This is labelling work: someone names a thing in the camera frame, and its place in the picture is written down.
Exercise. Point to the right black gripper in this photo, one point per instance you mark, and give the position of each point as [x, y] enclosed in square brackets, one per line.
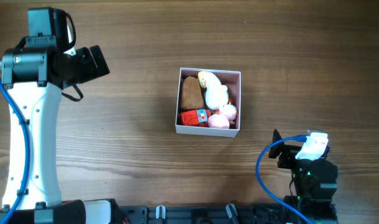
[289, 153]

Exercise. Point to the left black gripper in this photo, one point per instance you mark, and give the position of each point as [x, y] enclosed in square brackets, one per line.
[91, 68]

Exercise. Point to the pink pig toy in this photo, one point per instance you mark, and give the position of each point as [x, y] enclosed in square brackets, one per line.
[224, 117]

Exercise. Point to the white plush duck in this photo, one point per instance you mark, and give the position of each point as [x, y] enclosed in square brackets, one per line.
[216, 94]

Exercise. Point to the red toy truck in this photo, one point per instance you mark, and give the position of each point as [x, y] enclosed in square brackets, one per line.
[195, 118]

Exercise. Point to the brown plush toy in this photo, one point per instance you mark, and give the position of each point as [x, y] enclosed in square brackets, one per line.
[191, 95]

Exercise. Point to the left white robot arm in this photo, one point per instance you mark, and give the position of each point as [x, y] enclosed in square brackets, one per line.
[32, 82]

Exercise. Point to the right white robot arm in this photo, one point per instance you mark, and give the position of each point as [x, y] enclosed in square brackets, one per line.
[312, 175]

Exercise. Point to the white box pink inside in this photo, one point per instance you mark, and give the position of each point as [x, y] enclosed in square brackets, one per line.
[232, 79]

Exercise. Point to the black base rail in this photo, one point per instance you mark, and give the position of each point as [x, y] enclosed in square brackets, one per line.
[204, 214]

